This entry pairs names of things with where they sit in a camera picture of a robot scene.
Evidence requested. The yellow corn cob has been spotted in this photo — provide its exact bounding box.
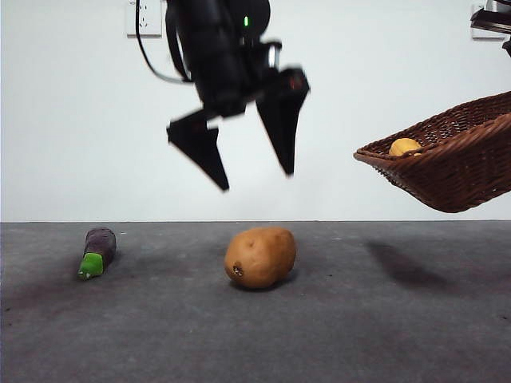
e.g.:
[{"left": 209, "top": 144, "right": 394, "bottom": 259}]
[{"left": 389, "top": 137, "right": 423, "bottom": 157}]

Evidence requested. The brown wicker basket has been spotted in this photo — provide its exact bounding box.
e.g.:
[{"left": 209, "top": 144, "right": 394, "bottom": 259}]
[{"left": 353, "top": 90, "right": 511, "bottom": 215}]

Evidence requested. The purple eggplant with green stem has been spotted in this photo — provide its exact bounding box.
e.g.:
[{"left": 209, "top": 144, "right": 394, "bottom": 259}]
[{"left": 77, "top": 226, "right": 117, "bottom": 282}]

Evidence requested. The white wall socket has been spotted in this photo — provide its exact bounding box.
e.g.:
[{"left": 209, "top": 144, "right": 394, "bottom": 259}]
[
  {"left": 472, "top": 3, "right": 508, "bottom": 41},
  {"left": 126, "top": 0, "right": 164, "bottom": 39}
]

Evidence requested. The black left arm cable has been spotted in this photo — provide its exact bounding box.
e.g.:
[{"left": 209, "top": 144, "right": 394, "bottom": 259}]
[{"left": 134, "top": 0, "right": 196, "bottom": 85}]

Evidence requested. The brown potato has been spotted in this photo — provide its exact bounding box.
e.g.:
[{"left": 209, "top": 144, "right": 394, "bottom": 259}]
[{"left": 224, "top": 226, "right": 298, "bottom": 290}]

